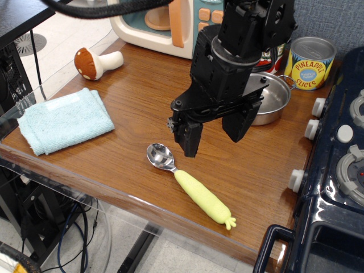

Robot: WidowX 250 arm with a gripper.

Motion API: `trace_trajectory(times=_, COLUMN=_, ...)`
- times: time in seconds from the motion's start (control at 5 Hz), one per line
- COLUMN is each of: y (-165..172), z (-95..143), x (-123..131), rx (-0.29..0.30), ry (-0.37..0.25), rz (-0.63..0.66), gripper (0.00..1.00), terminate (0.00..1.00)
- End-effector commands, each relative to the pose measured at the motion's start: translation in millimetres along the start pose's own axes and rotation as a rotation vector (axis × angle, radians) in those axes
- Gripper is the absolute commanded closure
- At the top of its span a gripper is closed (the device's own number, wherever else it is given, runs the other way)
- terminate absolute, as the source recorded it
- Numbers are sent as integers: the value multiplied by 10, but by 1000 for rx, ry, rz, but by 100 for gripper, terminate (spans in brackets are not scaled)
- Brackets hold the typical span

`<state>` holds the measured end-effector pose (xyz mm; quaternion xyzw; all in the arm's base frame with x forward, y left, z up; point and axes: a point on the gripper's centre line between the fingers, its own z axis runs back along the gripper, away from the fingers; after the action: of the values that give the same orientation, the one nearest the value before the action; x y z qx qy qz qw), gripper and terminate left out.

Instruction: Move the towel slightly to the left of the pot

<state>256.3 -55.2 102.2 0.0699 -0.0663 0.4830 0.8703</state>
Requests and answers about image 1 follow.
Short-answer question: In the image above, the white stove knob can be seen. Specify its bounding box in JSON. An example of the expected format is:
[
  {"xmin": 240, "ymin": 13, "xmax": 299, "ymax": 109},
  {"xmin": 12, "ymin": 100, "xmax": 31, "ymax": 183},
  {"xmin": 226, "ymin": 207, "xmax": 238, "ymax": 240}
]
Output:
[
  {"xmin": 304, "ymin": 119, "xmax": 319, "ymax": 140},
  {"xmin": 312, "ymin": 98, "xmax": 326, "ymax": 118},
  {"xmin": 288, "ymin": 169, "xmax": 305, "ymax": 193}
]

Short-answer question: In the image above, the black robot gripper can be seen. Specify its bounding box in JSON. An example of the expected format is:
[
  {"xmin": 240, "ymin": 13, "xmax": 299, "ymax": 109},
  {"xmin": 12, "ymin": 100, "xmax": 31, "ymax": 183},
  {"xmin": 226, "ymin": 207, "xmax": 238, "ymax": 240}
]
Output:
[{"xmin": 170, "ymin": 23, "xmax": 271, "ymax": 158}]

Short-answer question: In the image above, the white stove knob lower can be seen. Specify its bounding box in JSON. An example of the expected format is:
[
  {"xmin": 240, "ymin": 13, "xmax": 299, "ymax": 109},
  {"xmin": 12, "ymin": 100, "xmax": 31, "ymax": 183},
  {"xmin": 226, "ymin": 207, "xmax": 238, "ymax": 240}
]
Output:
[{"xmin": 288, "ymin": 169, "xmax": 305, "ymax": 193}]

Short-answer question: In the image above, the blue cable under table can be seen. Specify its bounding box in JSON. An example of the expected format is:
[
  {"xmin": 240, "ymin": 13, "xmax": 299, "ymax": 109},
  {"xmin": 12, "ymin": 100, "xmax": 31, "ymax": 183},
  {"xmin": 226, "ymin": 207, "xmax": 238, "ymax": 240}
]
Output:
[{"xmin": 57, "ymin": 203, "xmax": 89, "ymax": 273}]

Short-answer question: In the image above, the spoon with yellow handle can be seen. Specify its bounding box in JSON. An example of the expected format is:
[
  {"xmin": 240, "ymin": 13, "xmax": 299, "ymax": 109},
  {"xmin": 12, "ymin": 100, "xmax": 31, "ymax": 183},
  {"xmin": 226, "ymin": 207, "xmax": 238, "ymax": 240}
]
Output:
[{"xmin": 147, "ymin": 143, "xmax": 237, "ymax": 230}]

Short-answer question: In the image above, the small steel pot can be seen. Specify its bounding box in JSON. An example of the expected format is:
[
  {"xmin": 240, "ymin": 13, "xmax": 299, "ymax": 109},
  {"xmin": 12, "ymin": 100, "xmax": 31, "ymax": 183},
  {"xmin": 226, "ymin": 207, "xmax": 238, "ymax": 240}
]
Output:
[{"xmin": 251, "ymin": 72, "xmax": 296, "ymax": 126}]

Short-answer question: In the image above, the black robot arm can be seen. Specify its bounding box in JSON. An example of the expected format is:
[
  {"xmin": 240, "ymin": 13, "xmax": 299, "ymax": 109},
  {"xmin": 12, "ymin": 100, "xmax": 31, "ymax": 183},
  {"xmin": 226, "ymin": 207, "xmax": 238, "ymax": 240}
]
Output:
[{"xmin": 168, "ymin": 1, "xmax": 297, "ymax": 158}]

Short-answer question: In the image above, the white stove knob upper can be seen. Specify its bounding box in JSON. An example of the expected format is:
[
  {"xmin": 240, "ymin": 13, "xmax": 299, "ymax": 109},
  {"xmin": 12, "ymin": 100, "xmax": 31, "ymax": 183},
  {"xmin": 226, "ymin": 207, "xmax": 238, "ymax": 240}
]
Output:
[{"xmin": 312, "ymin": 98, "xmax": 326, "ymax": 118}]

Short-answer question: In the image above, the black braided cable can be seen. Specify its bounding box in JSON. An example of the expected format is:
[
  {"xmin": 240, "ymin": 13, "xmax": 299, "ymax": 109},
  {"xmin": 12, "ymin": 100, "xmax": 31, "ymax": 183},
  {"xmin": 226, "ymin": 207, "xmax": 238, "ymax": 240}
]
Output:
[{"xmin": 41, "ymin": 0, "xmax": 174, "ymax": 20}]

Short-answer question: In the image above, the white stove knob middle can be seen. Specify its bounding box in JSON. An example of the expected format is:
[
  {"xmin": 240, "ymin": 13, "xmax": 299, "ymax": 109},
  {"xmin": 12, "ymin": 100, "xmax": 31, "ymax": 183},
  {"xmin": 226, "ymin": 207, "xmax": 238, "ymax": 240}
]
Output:
[{"xmin": 304, "ymin": 119, "xmax": 319, "ymax": 140}]

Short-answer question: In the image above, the black cable under table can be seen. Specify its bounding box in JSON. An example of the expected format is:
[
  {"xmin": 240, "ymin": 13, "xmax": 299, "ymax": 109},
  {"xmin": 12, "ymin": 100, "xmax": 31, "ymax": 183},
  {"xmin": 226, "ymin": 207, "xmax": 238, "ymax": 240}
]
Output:
[{"xmin": 42, "ymin": 198, "xmax": 100, "ymax": 273}]

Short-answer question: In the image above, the dark blue toy stove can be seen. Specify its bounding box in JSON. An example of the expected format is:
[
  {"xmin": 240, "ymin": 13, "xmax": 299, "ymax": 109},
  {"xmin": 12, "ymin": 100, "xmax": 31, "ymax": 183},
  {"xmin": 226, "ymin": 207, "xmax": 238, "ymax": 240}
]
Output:
[{"xmin": 254, "ymin": 47, "xmax": 363, "ymax": 272}]

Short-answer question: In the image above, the pineapple slices toy can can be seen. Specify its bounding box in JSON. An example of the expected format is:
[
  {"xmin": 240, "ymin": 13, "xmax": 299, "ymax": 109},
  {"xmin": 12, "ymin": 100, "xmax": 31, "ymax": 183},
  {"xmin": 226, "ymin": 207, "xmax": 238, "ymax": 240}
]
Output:
[{"xmin": 284, "ymin": 37, "xmax": 337, "ymax": 90}]

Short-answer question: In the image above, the brown plush mushroom toy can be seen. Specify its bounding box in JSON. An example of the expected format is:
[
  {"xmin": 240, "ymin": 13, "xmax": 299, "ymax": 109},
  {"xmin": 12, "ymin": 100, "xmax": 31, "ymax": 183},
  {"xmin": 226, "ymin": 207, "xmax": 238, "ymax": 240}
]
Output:
[{"xmin": 74, "ymin": 48, "xmax": 124, "ymax": 81}]

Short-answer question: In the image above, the tomato sauce toy can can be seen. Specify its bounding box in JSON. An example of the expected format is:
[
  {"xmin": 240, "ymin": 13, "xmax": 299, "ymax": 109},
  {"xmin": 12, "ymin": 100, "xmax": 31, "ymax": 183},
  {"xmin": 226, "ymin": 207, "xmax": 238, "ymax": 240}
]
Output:
[{"xmin": 252, "ymin": 44, "xmax": 286, "ymax": 74}]

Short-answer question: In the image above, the light blue towel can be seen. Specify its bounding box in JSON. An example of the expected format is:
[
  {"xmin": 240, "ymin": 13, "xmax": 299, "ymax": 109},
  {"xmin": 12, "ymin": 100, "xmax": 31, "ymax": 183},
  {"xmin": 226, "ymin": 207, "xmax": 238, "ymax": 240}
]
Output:
[{"xmin": 18, "ymin": 88, "xmax": 114, "ymax": 156}]

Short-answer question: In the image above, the toy microwave oven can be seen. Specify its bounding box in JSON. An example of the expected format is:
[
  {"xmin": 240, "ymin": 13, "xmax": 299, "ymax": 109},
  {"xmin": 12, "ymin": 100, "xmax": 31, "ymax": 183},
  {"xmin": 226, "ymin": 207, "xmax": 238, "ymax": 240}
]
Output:
[{"xmin": 110, "ymin": 0, "xmax": 224, "ymax": 59}]

